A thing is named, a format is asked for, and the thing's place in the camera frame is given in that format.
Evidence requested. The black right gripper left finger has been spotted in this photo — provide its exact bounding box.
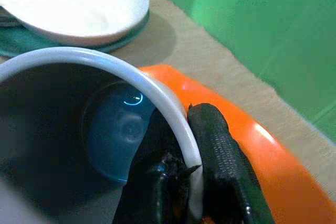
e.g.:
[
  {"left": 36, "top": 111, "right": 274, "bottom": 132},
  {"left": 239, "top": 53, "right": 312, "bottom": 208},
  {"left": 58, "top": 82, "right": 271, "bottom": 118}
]
[{"left": 113, "top": 108, "right": 194, "bottom": 224}]

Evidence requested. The orange plate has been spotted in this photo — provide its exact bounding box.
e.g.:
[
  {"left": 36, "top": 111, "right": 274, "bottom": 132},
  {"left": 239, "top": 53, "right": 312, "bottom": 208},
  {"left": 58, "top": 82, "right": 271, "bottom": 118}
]
[{"left": 138, "top": 63, "right": 336, "bottom": 224}]

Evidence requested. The white plate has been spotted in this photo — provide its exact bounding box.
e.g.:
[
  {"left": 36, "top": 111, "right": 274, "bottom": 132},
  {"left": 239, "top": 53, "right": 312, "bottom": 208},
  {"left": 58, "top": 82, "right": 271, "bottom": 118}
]
[{"left": 0, "top": 0, "right": 150, "bottom": 49}]

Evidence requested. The white mug with blue inside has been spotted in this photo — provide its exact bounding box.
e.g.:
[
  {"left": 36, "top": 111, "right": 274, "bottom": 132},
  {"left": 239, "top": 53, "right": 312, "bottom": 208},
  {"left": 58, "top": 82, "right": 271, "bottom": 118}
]
[{"left": 0, "top": 46, "right": 204, "bottom": 224}]

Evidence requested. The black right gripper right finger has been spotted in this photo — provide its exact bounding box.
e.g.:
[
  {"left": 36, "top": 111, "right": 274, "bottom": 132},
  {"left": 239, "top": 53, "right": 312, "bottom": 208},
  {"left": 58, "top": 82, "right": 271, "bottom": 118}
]
[{"left": 186, "top": 103, "right": 276, "bottom": 224}]

